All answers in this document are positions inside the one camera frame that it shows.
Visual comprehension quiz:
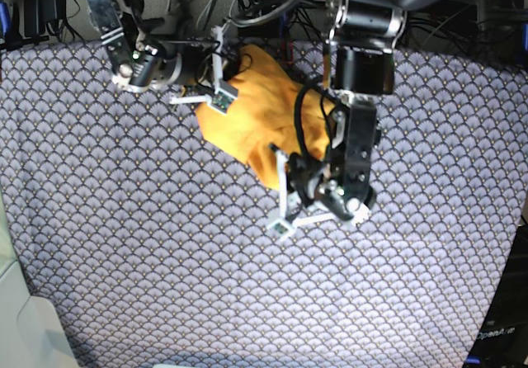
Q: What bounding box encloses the black OpenArm case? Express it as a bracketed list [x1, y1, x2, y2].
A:
[464, 225, 527, 367]

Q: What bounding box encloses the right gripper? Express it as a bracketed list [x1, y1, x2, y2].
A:
[111, 26, 238, 115]

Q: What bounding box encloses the white plastic bin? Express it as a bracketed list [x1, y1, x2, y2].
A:
[1, 210, 78, 367]

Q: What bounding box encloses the blue fan-patterned tablecloth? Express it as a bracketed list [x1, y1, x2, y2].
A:
[1, 43, 527, 367]

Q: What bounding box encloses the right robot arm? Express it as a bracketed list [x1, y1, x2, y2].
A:
[86, 0, 238, 114]

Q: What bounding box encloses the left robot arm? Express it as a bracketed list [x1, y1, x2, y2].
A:
[268, 0, 439, 240]

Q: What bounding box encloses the yellow T-shirt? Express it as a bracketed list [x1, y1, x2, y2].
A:
[193, 44, 337, 191]

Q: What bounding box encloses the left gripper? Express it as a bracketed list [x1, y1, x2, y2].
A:
[266, 99, 378, 242]

